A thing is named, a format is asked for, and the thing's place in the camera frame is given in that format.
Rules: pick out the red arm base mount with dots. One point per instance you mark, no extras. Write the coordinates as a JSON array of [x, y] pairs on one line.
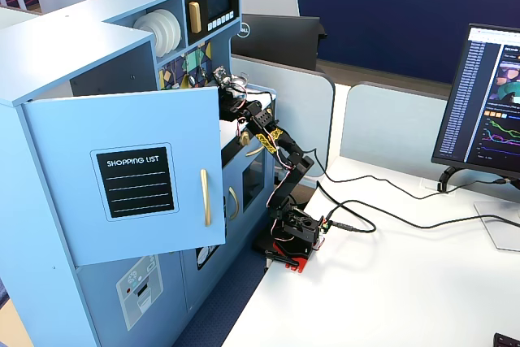
[[300, 259]]

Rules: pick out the monitor showing graphs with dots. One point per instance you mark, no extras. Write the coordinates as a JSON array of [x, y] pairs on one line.
[[483, 99]]

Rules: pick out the black Dell monitor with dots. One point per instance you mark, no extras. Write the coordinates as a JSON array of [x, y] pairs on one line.
[[276, 40]]

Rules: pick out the white toy plate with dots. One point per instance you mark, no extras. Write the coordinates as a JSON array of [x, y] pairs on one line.
[[147, 21], [156, 22], [138, 24]]

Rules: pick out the white stacked plates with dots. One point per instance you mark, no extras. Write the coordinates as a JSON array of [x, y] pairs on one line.
[[170, 34]]

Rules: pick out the gold stove knob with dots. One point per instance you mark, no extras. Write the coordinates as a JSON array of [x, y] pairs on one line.
[[269, 113], [244, 138]]

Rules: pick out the blue toy kitchen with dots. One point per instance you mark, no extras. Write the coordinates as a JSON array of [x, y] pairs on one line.
[[48, 58]]

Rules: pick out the silver monitor stand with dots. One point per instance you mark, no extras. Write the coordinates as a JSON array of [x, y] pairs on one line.
[[497, 225]]

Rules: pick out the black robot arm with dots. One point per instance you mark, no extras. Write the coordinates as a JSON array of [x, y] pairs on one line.
[[290, 176]]

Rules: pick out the small wrist camera board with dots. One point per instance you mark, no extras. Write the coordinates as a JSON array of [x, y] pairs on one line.
[[221, 75]]

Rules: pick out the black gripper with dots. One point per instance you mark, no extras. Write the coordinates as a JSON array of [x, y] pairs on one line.
[[226, 96]]

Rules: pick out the steel toy pot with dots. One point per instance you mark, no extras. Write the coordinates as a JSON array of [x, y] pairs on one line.
[[239, 82]]

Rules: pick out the black keyboard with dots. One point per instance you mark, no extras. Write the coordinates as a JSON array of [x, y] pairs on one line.
[[508, 341]]

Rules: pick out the blue shopping list fridge door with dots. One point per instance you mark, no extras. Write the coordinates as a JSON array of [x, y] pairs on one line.
[[122, 140]]

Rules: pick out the grey rounded desk divider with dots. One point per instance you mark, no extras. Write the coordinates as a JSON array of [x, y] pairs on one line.
[[300, 119], [390, 127]]

